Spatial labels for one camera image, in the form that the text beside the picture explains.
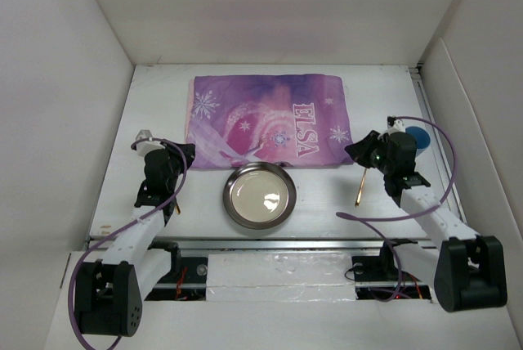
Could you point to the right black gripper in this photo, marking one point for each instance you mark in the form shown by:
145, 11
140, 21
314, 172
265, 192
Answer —
358, 150

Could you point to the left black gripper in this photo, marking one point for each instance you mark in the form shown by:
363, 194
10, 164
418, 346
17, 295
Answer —
184, 151

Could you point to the purple pink printed cloth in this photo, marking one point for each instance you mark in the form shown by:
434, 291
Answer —
297, 120

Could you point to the round metal plate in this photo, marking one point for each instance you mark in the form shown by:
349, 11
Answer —
259, 196

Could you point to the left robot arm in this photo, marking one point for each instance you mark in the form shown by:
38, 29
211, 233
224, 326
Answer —
105, 296

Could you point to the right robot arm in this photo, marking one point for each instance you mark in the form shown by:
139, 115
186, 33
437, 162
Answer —
467, 269

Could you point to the gold spoon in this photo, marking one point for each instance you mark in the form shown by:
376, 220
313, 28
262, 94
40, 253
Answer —
361, 188

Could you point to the blue plastic cup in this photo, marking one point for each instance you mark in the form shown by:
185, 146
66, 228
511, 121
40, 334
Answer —
421, 137

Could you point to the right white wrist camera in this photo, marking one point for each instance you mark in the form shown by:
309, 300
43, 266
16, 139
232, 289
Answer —
394, 125

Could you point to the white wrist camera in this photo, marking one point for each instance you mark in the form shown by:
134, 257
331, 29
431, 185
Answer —
144, 144
394, 125

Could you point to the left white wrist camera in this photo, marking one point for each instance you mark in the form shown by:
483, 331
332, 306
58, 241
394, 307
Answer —
144, 144

